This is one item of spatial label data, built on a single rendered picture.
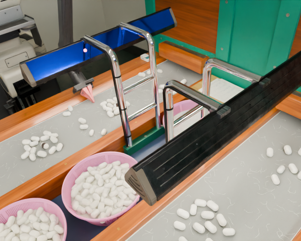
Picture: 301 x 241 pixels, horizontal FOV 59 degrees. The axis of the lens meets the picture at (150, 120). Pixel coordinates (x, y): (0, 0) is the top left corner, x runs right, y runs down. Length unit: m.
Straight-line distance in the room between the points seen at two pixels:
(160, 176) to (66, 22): 0.89
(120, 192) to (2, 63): 1.02
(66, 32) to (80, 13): 2.18
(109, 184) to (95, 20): 2.83
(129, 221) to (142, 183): 0.35
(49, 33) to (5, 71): 1.69
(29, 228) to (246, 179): 0.68
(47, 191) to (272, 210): 0.72
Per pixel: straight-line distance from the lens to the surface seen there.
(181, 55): 1.36
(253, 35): 1.16
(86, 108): 1.26
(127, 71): 1.44
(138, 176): 0.46
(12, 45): 1.65
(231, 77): 1.28
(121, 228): 0.80
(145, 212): 0.81
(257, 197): 0.90
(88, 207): 0.88
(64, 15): 1.21
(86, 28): 3.49
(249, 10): 1.15
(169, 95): 0.67
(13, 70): 1.64
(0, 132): 1.26
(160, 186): 0.48
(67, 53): 0.93
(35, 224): 0.91
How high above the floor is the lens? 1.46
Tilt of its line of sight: 40 degrees down
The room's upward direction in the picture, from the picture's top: 6 degrees counter-clockwise
